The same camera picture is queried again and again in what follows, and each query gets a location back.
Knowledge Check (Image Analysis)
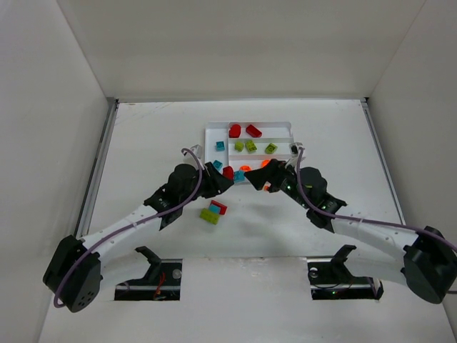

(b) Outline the red lego brick cluster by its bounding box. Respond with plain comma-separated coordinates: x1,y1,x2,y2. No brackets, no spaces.
222,166,234,180

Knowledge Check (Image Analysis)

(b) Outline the lime lego brick cluster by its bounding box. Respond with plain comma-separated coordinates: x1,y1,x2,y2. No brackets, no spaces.
265,143,278,154
199,209,220,225

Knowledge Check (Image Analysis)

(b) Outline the lime lego plate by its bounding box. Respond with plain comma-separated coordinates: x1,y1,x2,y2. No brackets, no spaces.
245,140,257,154

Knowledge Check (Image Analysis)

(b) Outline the lime small lego brick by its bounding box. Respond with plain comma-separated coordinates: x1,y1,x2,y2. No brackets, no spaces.
234,141,244,151

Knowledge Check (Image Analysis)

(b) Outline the red long lego brick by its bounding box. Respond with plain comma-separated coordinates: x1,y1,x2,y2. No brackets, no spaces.
246,124,262,138

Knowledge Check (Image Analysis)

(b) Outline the red rounded lego brick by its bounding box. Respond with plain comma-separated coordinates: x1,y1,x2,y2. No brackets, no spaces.
228,124,241,138

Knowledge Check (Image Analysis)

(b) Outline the teal lego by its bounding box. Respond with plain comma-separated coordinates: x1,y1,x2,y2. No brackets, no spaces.
233,170,246,184
215,141,226,151

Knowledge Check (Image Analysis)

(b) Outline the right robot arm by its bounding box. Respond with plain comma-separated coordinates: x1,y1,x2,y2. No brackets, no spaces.
245,159,456,304

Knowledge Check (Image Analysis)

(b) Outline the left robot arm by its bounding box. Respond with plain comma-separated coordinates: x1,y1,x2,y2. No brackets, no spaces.
43,163,233,313

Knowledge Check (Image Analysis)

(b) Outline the teal rounded lego brick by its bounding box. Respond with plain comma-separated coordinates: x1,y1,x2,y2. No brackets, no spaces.
209,204,221,214

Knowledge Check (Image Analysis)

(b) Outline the teal lego in tray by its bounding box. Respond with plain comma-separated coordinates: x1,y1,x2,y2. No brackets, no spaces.
215,141,226,151

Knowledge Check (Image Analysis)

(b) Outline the white compartment tray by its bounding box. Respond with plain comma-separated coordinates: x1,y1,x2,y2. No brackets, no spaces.
204,121,294,177

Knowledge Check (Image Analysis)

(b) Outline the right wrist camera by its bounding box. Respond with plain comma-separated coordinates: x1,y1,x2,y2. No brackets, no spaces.
289,142,305,157

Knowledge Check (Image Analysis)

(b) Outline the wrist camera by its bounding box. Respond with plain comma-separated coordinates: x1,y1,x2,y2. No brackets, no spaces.
183,144,204,169
289,142,305,157

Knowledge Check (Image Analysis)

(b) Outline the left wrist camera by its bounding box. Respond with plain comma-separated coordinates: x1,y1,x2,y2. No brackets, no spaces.
183,144,204,169

